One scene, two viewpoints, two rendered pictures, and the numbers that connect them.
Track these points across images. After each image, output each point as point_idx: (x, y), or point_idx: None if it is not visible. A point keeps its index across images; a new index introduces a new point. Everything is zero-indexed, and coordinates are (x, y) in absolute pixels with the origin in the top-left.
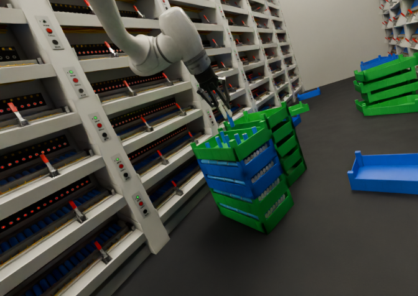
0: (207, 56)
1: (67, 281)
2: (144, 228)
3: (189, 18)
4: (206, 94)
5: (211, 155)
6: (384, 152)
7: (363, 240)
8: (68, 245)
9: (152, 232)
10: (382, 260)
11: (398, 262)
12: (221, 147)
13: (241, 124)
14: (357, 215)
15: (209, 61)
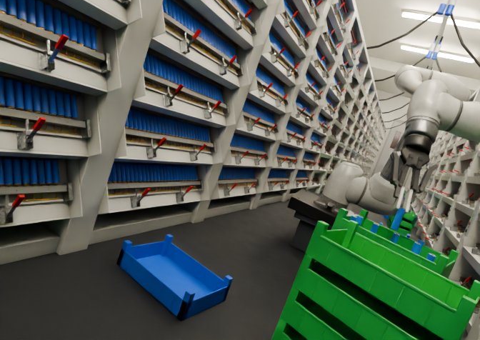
0: (406, 126)
1: (479, 303)
2: (473, 325)
3: (416, 91)
4: (425, 174)
5: (402, 246)
6: (119, 318)
7: (249, 273)
8: (478, 271)
9: (469, 338)
10: (247, 264)
11: (241, 261)
12: (381, 225)
13: (408, 262)
14: (240, 283)
15: (406, 132)
